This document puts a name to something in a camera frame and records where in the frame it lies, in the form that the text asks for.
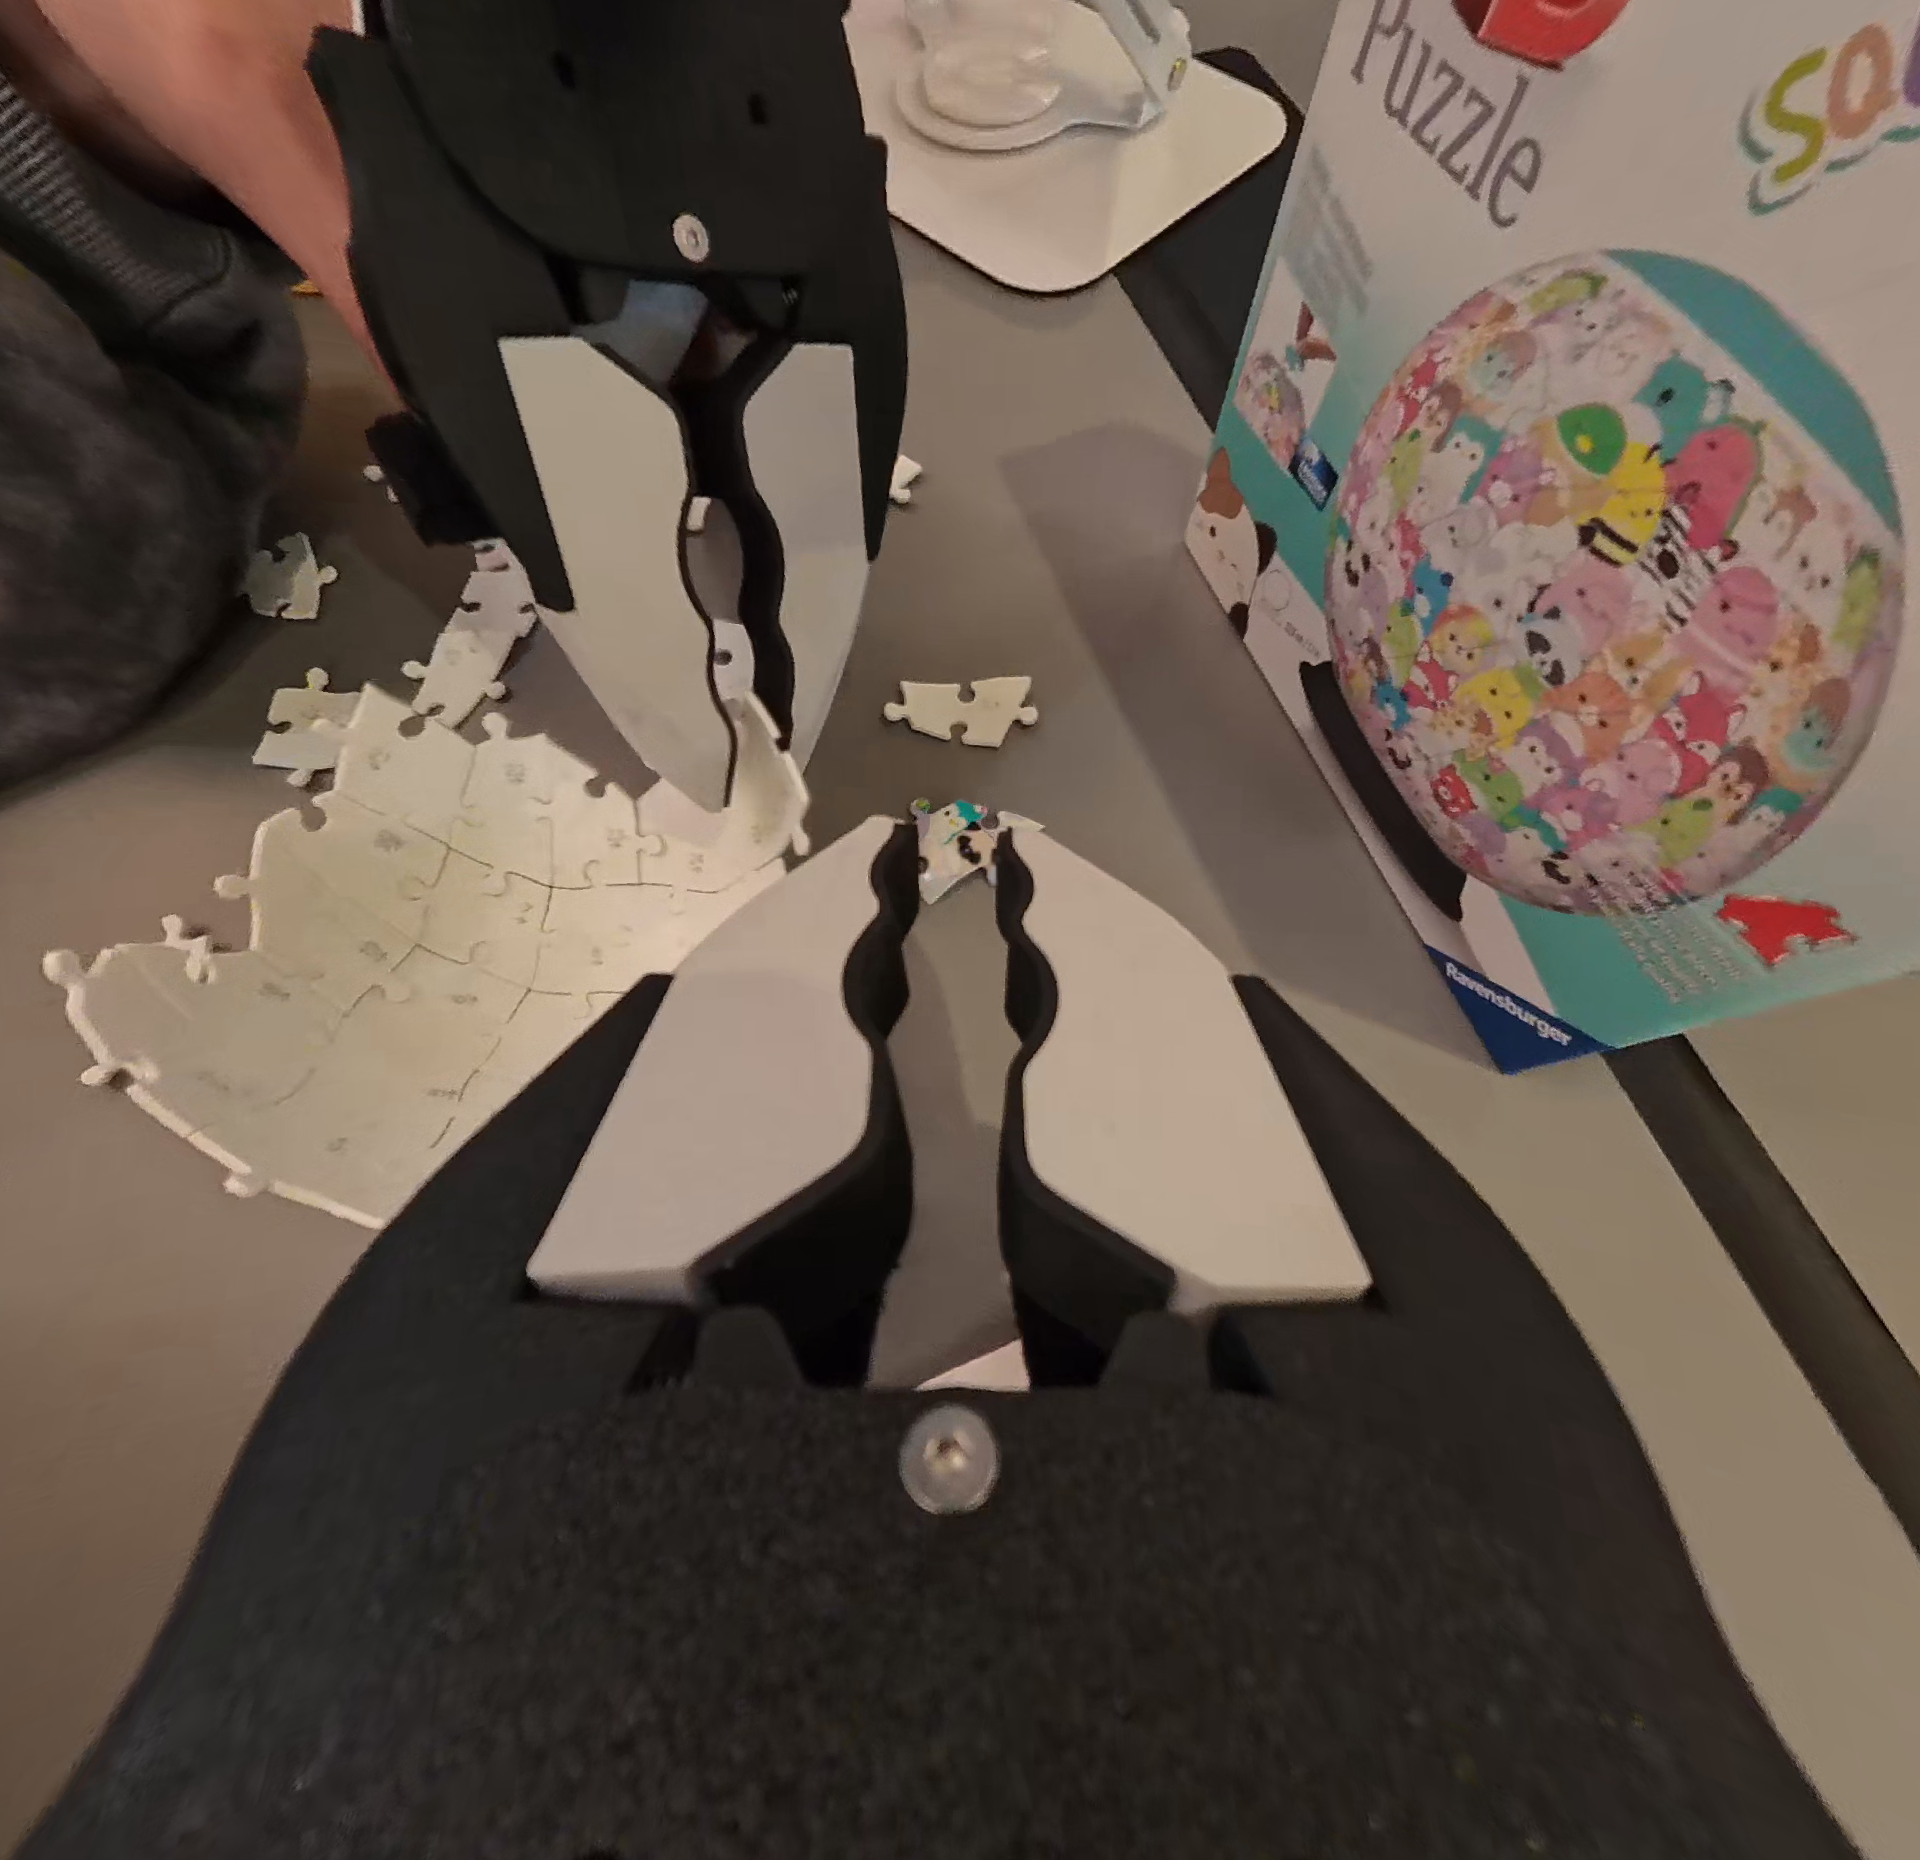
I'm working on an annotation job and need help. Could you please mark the colourful puzzle ball box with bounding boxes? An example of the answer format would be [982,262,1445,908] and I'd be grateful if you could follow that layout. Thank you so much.
[1185,0,1920,1074]

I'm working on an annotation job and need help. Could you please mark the colourful printed puzzle piece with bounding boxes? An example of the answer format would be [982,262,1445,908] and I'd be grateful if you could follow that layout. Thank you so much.
[909,799,1039,905]

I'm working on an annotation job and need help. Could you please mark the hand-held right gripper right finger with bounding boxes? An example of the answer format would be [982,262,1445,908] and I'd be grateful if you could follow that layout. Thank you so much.
[990,825,1369,1314]

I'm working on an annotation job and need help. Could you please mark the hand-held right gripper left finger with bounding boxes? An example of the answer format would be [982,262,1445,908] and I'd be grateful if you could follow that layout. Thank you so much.
[529,815,917,1297]

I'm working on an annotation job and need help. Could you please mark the white stand with base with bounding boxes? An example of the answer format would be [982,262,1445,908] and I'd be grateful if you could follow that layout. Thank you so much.
[840,0,1292,295]

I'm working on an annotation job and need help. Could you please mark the partly built white puzzle ball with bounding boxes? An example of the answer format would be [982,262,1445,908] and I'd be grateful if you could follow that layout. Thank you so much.
[41,615,819,1231]

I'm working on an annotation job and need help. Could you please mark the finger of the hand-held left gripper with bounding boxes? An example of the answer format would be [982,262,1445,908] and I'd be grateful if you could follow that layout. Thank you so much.
[500,333,748,815]
[681,333,879,775]

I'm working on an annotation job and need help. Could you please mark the person's left forearm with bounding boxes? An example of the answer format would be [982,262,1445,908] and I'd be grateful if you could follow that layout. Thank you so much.
[0,66,310,789]

